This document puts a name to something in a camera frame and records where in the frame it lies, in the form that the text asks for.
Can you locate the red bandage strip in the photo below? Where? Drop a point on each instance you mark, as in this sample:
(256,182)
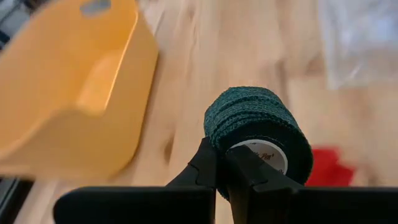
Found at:
(329,168)

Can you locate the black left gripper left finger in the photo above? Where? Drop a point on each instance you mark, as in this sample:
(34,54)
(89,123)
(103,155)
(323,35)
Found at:
(140,205)

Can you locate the yellow plastic bin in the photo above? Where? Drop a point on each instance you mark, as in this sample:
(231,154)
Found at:
(77,77)

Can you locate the black aluminium table frame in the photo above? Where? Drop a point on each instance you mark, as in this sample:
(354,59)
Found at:
(12,202)

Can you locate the dark green bandage roll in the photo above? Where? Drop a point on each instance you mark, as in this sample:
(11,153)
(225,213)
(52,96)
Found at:
(248,115)

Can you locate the clear plastic bag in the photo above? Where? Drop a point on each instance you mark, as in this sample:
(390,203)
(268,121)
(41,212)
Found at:
(357,37)

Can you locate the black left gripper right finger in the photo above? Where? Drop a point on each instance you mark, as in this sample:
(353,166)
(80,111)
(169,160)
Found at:
(311,205)

